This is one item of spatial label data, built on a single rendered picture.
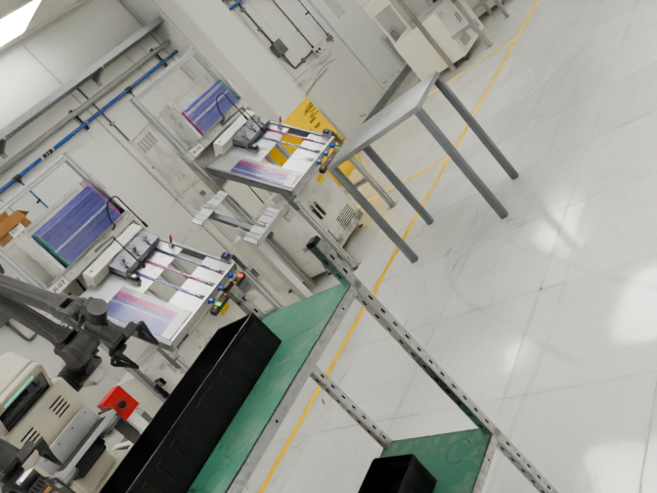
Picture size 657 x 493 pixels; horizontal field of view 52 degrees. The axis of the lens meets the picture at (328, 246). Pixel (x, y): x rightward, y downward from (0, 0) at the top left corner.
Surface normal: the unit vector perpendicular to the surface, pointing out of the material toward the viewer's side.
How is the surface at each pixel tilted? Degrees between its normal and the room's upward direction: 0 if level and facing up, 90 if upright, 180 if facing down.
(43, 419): 98
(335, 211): 90
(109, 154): 90
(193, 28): 90
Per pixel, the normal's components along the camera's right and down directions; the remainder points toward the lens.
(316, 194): 0.62, -0.31
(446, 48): -0.43, 0.64
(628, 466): -0.66, -0.70
